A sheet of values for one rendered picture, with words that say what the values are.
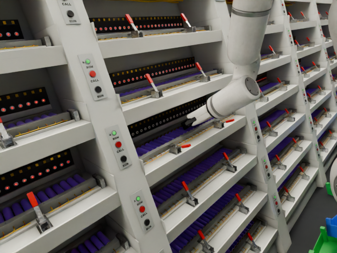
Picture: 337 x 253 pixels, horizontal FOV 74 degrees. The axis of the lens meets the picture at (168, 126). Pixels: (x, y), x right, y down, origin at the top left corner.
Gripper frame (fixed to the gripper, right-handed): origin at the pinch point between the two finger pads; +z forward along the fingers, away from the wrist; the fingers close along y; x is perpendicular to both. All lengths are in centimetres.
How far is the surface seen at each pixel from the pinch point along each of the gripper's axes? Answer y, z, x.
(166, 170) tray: 23.0, -4.4, 11.0
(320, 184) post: -99, 14, 79
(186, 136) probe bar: 6.1, -1.9, 4.2
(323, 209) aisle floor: -73, 7, 83
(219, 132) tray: -7.5, -5.4, 9.2
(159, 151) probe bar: 20.2, -1.8, 4.4
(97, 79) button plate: 35.3, -13.6, -20.5
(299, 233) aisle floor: -48, 13, 82
